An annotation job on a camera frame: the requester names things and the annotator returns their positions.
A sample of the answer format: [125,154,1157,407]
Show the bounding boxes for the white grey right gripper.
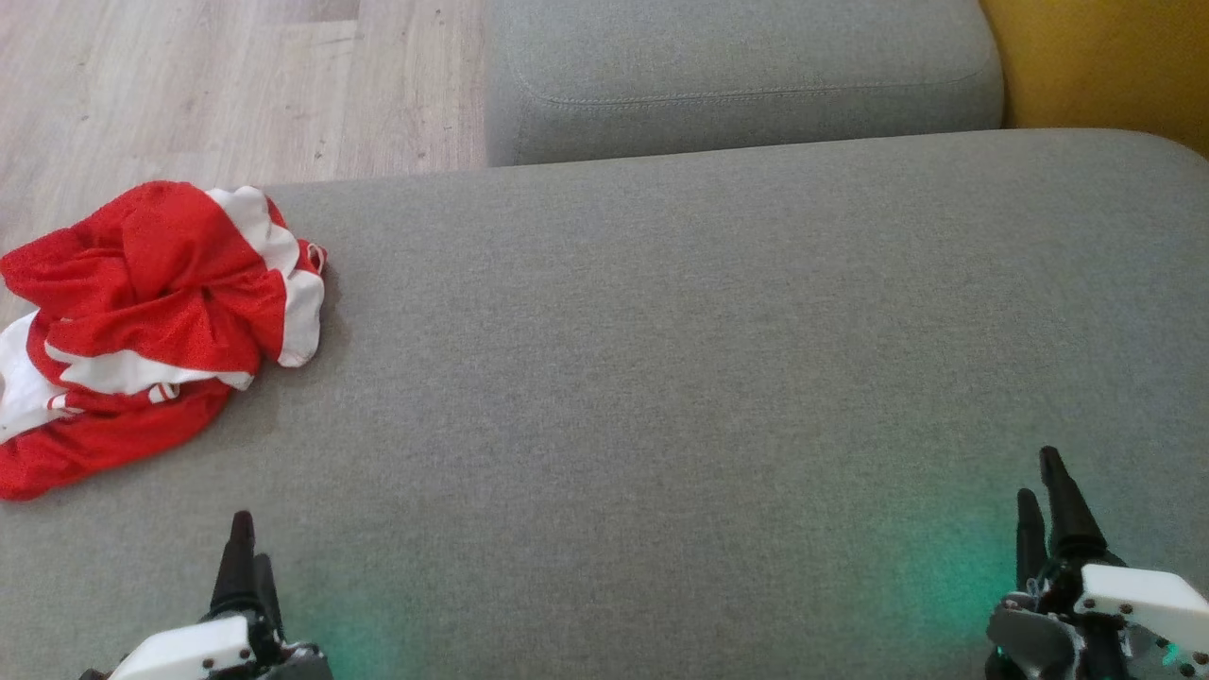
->
[986,446,1209,680]

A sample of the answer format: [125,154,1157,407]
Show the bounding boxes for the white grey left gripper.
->
[108,510,334,680]

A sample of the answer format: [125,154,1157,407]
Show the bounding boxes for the red shorts with white trim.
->
[0,179,329,381]

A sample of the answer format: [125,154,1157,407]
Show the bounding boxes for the large grey sofa seat cushion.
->
[0,127,1209,680]

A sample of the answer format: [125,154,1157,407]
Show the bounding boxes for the wide yellow sofa backrest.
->
[978,0,1209,159]

